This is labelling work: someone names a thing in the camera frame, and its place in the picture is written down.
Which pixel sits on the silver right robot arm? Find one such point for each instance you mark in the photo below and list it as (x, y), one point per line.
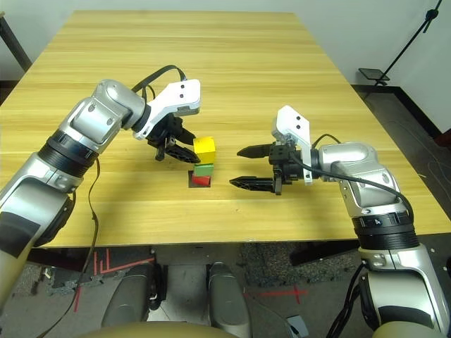
(356, 165)

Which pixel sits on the red wooden block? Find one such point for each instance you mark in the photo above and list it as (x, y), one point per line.
(201, 181)

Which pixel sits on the wooden side table black legs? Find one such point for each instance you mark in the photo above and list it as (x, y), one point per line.
(15, 45)

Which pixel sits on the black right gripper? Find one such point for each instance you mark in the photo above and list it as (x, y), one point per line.
(287, 165)

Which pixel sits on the grey robot leg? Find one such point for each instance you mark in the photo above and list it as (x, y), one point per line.
(127, 299)
(225, 299)

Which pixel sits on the olive robot torso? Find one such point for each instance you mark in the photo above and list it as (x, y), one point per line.
(148, 332)

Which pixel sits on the grey robot left leg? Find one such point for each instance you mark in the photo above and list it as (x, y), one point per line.
(127, 299)

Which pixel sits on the grey robot right leg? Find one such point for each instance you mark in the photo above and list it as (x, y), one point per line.
(225, 299)

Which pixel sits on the black tripod stand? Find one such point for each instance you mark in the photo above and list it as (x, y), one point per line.
(373, 73)

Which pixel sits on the green wooden block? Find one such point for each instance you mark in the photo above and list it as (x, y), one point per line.
(203, 170)

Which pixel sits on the small grey box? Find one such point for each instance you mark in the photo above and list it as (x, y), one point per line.
(297, 326)

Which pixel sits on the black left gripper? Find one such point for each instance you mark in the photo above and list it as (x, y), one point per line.
(165, 132)

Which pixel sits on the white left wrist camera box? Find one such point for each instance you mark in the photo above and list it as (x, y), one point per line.
(176, 96)

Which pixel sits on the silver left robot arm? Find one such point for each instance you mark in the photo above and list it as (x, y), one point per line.
(88, 119)

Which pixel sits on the black table frame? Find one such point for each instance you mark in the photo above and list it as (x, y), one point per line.
(317, 253)

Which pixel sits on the yellow wooden block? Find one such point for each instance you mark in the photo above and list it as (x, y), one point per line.
(204, 149)

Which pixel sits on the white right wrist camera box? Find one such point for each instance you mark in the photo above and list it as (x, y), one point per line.
(294, 125)

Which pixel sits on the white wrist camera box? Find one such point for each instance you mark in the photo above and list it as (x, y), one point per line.
(294, 125)
(176, 96)

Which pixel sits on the red cube block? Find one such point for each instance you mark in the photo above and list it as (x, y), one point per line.
(191, 183)

